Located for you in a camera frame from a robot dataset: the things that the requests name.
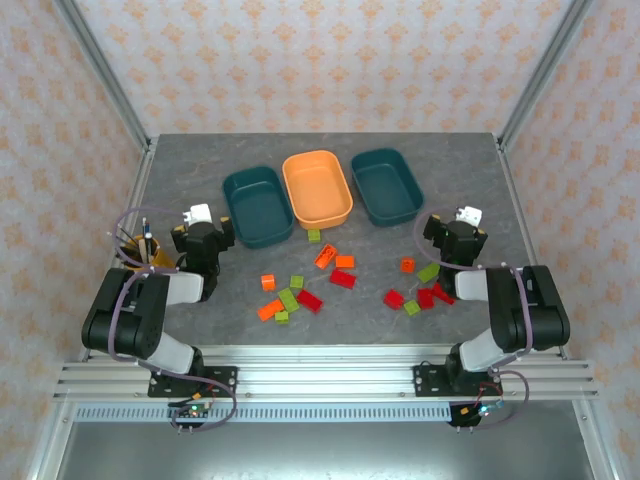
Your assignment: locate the long orange lego brick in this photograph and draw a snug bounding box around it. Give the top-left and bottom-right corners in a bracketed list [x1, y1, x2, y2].
[257, 299, 286, 322]
[313, 243, 338, 270]

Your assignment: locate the long red lego brick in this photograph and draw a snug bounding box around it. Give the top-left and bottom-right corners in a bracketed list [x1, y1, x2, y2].
[296, 289, 324, 314]

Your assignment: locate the yellow pen cup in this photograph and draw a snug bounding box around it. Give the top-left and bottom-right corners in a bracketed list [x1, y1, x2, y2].
[119, 234, 177, 272]

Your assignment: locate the teal plastic container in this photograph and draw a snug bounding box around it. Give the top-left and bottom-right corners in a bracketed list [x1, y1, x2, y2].
[349, 147, 427, 228]
[221, 165, 296, 250]

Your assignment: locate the thin black stick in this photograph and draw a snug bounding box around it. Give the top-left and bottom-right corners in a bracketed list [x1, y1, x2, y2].
[115, 227, 139, 264]

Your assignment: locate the orange plastic container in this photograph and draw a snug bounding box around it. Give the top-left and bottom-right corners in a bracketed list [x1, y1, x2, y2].
[281, 149, 355, 231]

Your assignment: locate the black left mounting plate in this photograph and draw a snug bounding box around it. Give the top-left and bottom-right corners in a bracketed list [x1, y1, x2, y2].
[146, 364, 239, 399]

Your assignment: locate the black mounting plate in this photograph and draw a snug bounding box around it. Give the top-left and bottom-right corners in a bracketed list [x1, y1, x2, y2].
[146, 364, 239, 399]
[413, 363, 504, 399]

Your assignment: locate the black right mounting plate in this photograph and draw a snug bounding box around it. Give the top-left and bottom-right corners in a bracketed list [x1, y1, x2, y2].
[413, 363, 504, 399]

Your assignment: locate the right circuit board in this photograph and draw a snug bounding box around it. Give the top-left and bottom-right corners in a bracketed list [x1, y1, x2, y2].
[461, 401, 504, 420]

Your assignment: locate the circuit board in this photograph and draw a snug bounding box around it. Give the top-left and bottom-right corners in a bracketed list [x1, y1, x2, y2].
[171, 403, 212, 422]
[461, 401, 504, 420]

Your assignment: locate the left circuit board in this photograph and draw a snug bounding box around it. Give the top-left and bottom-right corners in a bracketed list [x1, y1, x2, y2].
[171, 403, 212, 422]

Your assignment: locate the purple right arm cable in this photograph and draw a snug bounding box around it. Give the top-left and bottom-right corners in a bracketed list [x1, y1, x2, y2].
[413, 208, 534, 432]

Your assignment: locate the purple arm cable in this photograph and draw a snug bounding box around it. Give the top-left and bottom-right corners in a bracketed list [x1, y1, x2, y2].
[413, 208, 534, 432]
[108, 206, 238, 434]

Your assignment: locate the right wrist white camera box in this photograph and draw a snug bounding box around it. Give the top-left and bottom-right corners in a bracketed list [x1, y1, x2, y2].
[455, 204, 484, 228]

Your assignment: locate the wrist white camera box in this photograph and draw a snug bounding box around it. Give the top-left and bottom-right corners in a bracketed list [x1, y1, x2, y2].
[455, 204, 484, 228]
[181, 202, 213, 226]

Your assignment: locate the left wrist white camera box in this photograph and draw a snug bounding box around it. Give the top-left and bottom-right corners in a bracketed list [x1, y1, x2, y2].
[181, 202, 213, 226]

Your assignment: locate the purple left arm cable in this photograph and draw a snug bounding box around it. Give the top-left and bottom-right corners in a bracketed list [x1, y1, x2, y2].
[108, 206, 238, 434]

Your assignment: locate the aluminium table side rail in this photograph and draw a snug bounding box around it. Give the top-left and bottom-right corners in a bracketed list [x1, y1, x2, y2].
[74, 138, 159, 362]
[494, 135, 570, 360]

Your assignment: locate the aluminium frame post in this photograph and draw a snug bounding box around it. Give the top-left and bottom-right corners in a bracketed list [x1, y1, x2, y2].
[53, 0, 153, 149]
[497, 0, 597, 149]

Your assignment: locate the grey slotted cable duct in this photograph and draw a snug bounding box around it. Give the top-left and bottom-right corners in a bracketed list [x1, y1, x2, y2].
[73, 404, 454, 424]

